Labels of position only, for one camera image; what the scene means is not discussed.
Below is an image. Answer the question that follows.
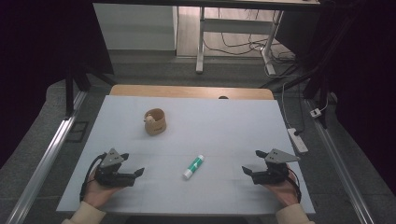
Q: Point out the white panel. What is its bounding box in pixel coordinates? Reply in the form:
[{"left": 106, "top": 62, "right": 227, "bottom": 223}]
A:
[{"left": 92, "top": 3, "right": 179, "bottom": 51}]

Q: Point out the green and white glue stick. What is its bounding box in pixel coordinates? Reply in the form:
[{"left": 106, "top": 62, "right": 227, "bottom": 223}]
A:
[{"left": 182, "top": 154, "right": 205, "bottom": 181}]

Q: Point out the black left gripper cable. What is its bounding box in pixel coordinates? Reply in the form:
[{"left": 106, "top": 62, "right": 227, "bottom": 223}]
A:
[{"left": 79, "top": 152, "right": 108, "bottom": 203}]

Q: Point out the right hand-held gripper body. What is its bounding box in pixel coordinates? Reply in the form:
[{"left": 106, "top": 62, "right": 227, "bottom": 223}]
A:
[{"left": 250, "top": 148, "right": 302, "bottom": 186}]

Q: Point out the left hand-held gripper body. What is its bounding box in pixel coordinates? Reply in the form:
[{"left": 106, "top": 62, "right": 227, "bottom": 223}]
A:
[{"left": 94, "top": 147, "right": 136, "bottom": 189}]

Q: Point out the dark curtain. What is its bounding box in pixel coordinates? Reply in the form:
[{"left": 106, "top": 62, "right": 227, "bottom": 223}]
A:
[
  {"left": 0, "top": 0, "right": 115, "bottom": 170},
  {"left": 275, "top": 0, "right": 396, "bottom": 198}
]

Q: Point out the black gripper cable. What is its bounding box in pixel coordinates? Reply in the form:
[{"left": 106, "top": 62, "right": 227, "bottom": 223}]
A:
[
  {"left": 287, "top": 168, "right": 303, "bottom": 203},
  {"left": 79, "top": 152, "right": 108, "bottom": 203}
]

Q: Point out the person's left hand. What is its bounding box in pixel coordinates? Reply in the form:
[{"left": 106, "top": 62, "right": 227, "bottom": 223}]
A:
[{"left": 82, "top": 170, "right": 126, "bottom": 210}]

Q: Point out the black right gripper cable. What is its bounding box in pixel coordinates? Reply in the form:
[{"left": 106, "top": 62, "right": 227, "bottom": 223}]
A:
[{"left": 287, "top": 168, "right": 303, "bottom": 203}]

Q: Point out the aluminium floor rail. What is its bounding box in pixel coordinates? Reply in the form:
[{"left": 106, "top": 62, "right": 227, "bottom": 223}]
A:
[
  {"left": 5, "top": 89, "right": 89, "bottom": 224},
  {"left": 305, "top": 98, "right": 375, "bottom": 224}
]

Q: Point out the person's right hand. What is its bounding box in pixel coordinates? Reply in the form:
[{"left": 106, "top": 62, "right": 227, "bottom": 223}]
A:
[{"left": 262, "top": 167, "right": 300, "bottom": 209}]

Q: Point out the white-legged desk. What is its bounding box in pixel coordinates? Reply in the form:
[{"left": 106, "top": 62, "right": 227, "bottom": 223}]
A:
[{"left": 92, "top": 0, "right": 322, "bottom": 77}]

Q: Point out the black metal stand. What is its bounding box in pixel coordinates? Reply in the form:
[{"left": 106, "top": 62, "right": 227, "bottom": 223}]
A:
[
  {"left": 259, "top": 36, "right": 332, "bottom": 130},
  {"left": 63, "top": 60, "right": 119, "bottom": 119}
]

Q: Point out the white table cover sheet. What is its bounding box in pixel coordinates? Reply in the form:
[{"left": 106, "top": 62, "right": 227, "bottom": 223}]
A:
[{"left": 56, "top": 94, "right": 317, "bottom": 217}]

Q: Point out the white power strip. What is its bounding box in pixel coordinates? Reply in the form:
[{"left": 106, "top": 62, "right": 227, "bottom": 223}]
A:
[{"left": 286, "top": 127, "right": 309, "bottom": 154}]

